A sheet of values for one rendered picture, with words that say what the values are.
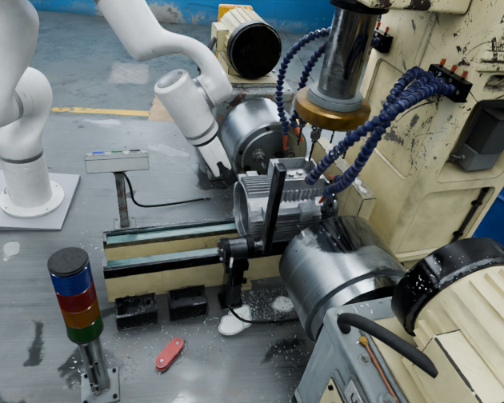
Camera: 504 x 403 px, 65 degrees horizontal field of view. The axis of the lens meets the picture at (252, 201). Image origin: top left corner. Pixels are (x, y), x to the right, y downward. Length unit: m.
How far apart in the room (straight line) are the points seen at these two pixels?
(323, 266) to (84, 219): 0.85
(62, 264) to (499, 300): 0.61
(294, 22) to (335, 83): 5.76
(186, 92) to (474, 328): 0.67
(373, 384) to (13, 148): 1.09
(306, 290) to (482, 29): 0.60
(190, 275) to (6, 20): 0.74
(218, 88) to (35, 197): 0.75
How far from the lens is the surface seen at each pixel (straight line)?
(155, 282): 1.10
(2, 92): 1.18
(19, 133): 1.32
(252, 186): 1.01
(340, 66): 0.91
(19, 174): 1.36
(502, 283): 0.59
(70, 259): 0.68
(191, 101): 0.89
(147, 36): 0.89
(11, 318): 1.18
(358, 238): 0.85
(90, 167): 1.18
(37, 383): 1.07
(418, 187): 1.03
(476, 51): 0.92
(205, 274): 1.11
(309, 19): 6.70
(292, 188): 1.01
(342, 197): 1.08
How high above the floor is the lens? 1.70
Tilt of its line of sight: 38 degrees down
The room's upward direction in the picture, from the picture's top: 9 degrees clockwise
